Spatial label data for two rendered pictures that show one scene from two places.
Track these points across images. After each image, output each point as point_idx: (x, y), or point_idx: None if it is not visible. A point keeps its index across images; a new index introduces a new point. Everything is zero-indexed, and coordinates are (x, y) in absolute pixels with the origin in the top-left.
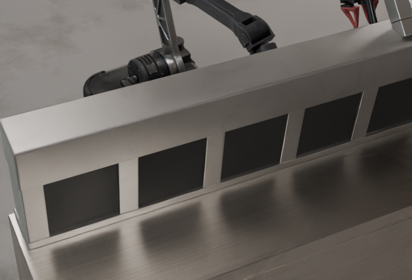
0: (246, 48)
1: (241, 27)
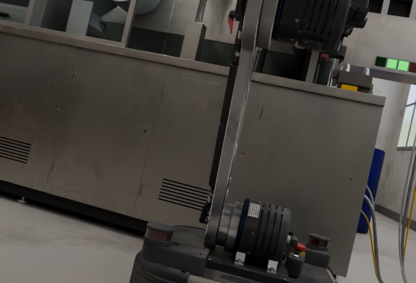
0: (348, 35)
1: None
